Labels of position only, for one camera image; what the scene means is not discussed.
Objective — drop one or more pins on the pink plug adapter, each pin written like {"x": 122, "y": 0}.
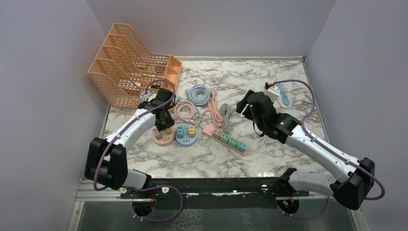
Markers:
{"x": 156, "y": 134}

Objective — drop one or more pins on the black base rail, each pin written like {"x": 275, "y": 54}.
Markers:
{"x": 212, "y": 193}

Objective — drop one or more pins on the pink round power strip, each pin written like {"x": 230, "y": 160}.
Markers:
{"x": 166, "y": 140}

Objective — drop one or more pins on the blue round tin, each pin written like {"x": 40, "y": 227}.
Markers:
{"x": 145, "y": 95}

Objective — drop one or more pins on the blue round power strip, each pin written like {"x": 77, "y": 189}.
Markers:
{"x": 187, "y": 141}

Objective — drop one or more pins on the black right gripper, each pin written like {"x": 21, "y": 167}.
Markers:
{"x": 242, "y": 104}

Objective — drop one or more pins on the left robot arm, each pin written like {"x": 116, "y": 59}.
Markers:
{"x": 107, "y": 164}

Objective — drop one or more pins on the tan plug adapter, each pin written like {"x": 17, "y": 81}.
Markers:
{"x": 216, "y": 133}

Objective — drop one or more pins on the green plug adapter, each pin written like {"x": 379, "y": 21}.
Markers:
{"x": 233, "y": 142}
{"x": 224, "y": 137}

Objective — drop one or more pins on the blue white oval device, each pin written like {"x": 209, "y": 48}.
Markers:
{"x": 284, "y": 100}

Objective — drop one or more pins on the pink long power strip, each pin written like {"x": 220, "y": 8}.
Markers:
{"x": 207, "y": 130}

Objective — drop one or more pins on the orange mesh file organizer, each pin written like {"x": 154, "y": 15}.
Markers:
{"x": 124, "y": 68}

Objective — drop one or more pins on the teal plug adapter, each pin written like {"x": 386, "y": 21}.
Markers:
{"x": 180, "y": 132}
{"x": 241, "y": 147}

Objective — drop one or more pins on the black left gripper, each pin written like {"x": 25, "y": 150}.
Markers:
{"x": 170, "y": 122}

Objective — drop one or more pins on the yellow plug adapter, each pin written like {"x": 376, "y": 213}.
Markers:
{"x": 168, "y": 131}
{"x": 191, "y": 131}

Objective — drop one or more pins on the yellow plug adapter front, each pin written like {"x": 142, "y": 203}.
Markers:
{"x": 191, "y": 131}

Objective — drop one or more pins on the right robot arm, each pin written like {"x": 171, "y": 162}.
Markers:
{"x": 349, "y": 179}

